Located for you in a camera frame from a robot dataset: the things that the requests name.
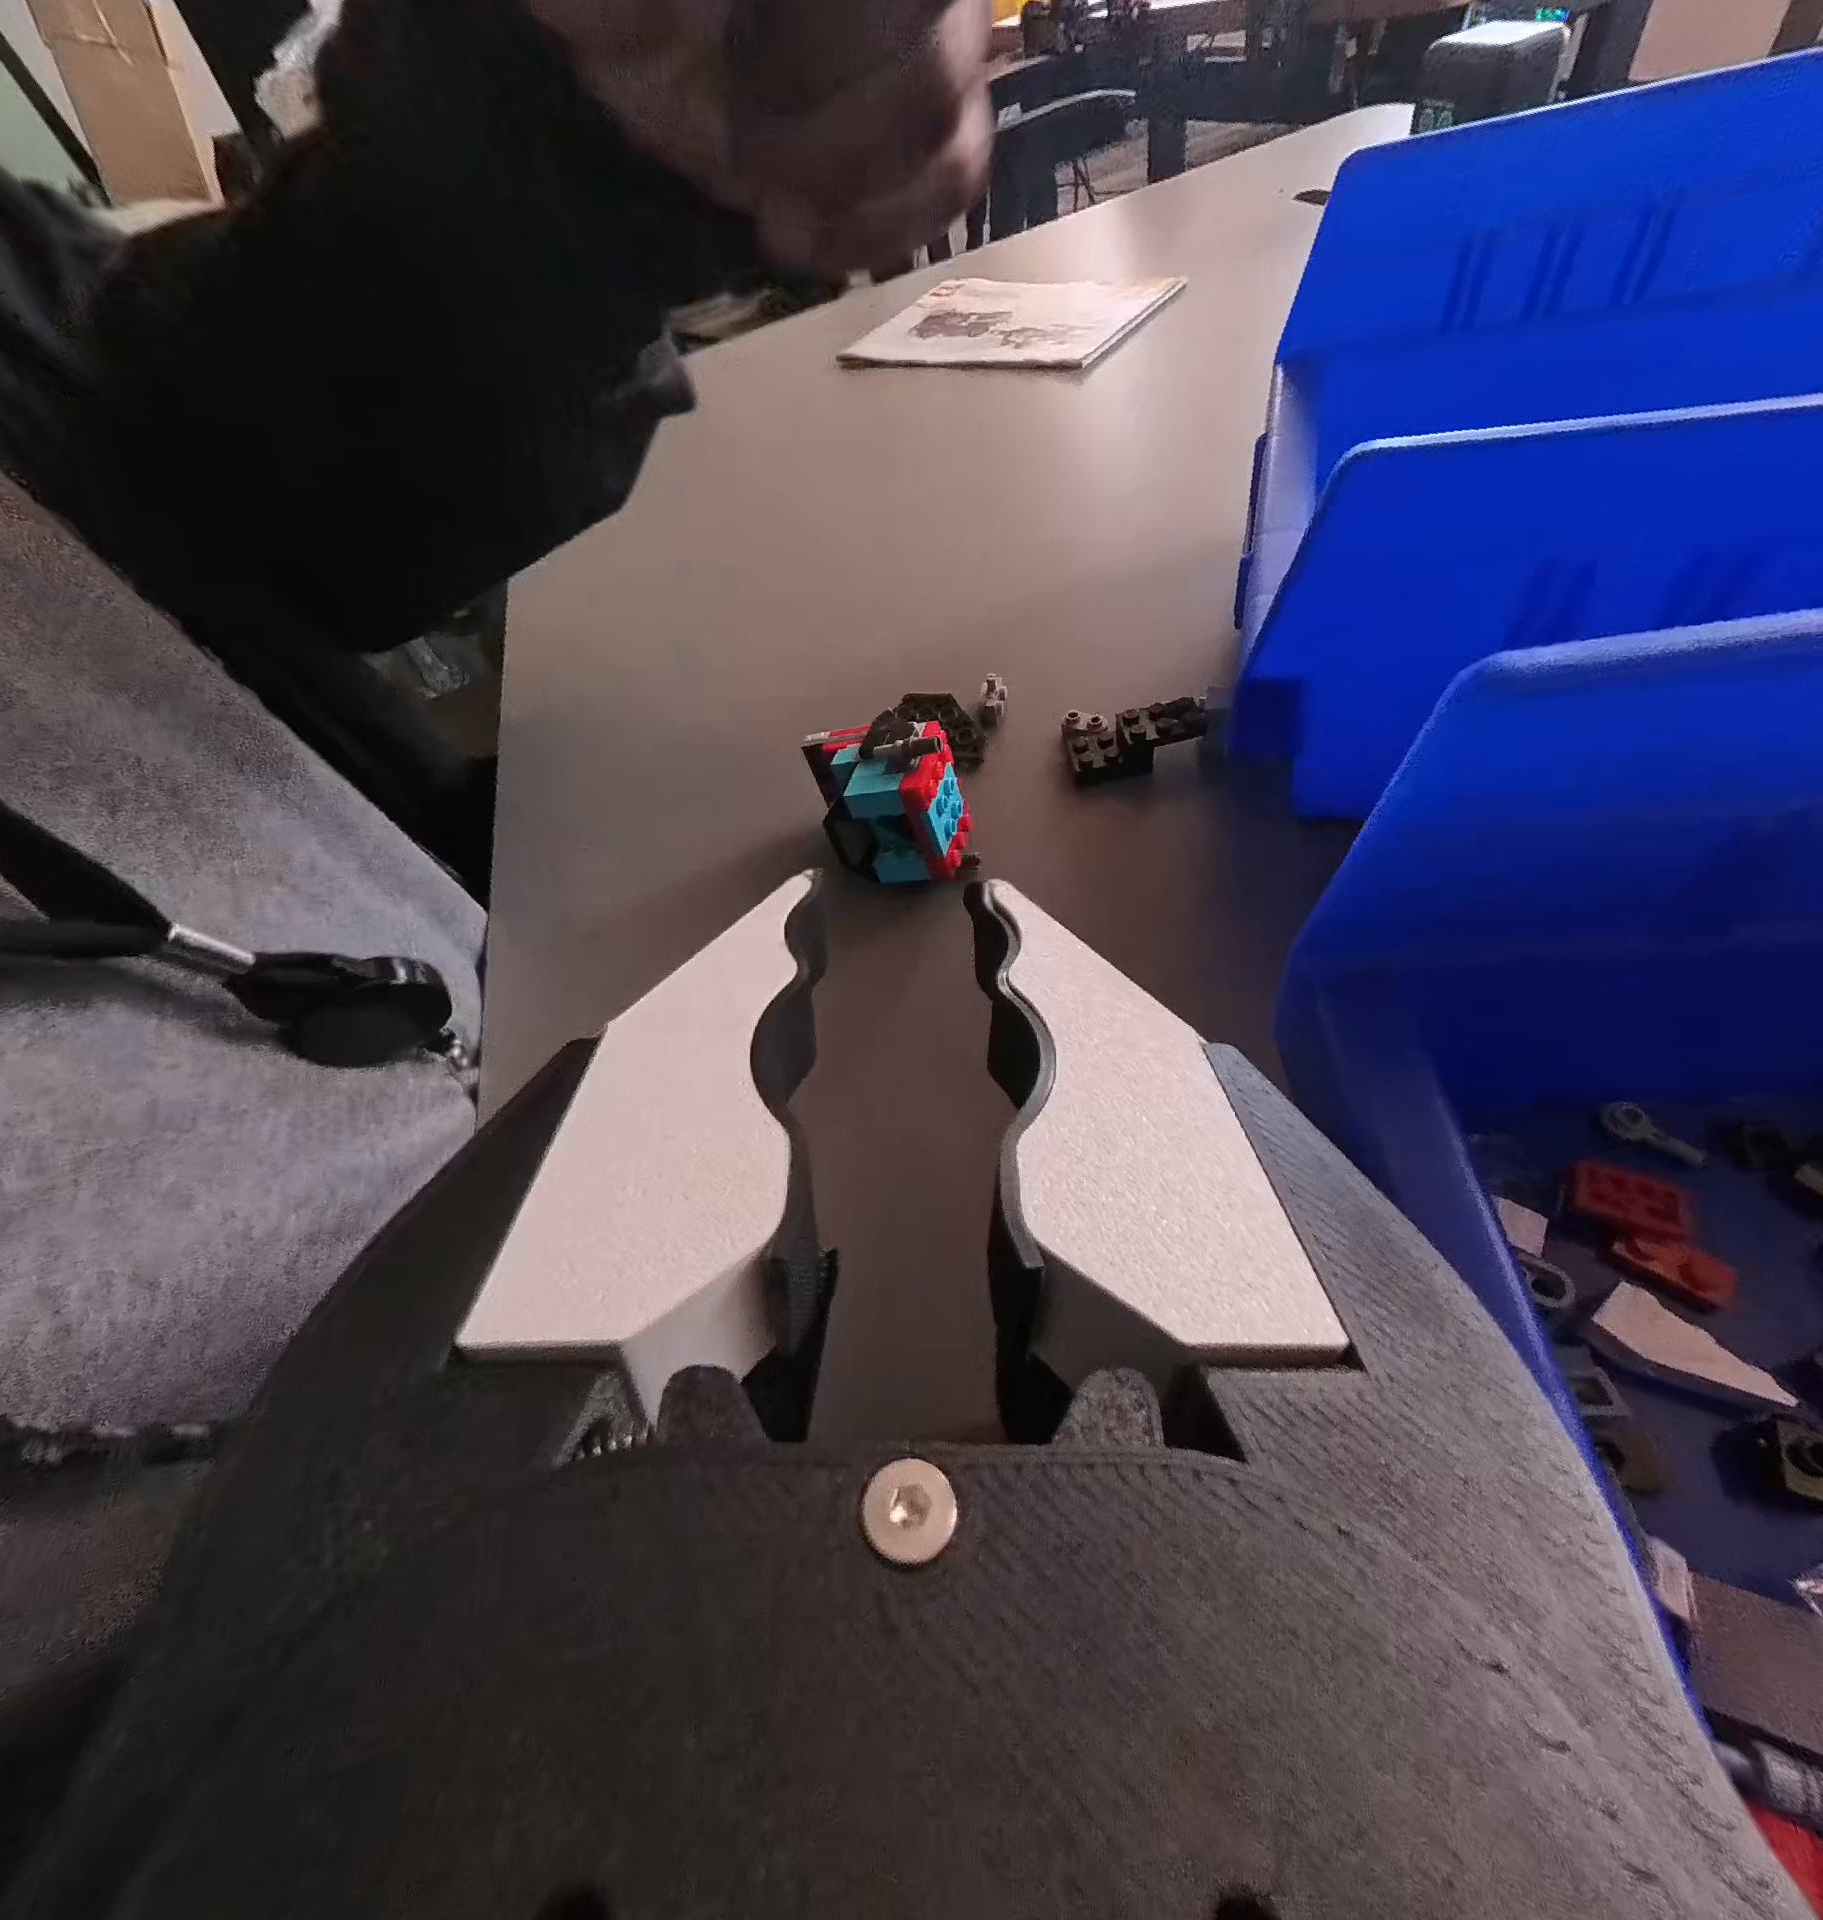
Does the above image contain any pile of loose toy bricks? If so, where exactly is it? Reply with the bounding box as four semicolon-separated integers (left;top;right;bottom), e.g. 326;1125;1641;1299
1473;1093;1823;1920

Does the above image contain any instruction booklet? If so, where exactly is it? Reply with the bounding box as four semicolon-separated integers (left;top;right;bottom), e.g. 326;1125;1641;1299
836;273;1189;372

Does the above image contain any blue plastic bin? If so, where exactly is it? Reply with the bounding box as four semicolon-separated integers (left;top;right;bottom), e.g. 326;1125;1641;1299
1247;35;1823;602
1275;599;1823;1920
1229;389;1823;821

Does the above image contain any red and teal brick assembly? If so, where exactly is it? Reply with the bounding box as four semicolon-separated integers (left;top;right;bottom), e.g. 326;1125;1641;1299
804;716;992;890

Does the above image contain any black brick assembly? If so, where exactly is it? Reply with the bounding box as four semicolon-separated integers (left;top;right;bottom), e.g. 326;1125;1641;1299
1061;691;1215;787

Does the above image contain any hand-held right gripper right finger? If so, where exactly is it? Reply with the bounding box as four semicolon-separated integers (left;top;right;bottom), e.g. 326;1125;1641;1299
966;877;1357;1374

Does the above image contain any black lanyard strap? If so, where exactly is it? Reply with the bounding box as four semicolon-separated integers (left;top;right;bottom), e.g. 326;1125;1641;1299
0;772;254;978

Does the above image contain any black office chair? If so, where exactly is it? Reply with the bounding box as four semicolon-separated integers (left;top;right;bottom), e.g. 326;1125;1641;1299
986;60;1141;242

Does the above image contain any person's left hand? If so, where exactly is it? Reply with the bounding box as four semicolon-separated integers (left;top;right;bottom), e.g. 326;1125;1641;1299
698;0;1004;282

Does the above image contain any person's grey sweatshirt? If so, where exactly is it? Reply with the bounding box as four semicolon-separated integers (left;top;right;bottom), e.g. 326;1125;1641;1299
0;433;494;1920

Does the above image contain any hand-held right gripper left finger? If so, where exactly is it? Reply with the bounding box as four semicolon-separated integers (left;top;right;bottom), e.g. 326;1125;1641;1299
454;869;838;1411

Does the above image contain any black studded plate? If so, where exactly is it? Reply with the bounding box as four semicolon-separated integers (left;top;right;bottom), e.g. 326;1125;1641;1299
894;689;992;774

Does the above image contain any brown cardboard box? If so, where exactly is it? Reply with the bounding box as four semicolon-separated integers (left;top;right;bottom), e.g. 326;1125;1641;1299
18;0;230;207

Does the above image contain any person's black jacket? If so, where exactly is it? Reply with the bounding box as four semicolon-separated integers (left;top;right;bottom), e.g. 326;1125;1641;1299
0;125;134;468

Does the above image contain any person's left forearm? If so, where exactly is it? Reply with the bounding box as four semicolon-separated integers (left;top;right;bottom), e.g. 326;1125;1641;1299
86;0;794;657

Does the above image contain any black badge reel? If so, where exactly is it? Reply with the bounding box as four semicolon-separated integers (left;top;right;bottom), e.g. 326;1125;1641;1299
236;952;458;1069

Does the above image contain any black speckled drawstring cord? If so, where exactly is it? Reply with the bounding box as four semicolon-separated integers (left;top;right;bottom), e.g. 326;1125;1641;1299
0;1409;230;1479

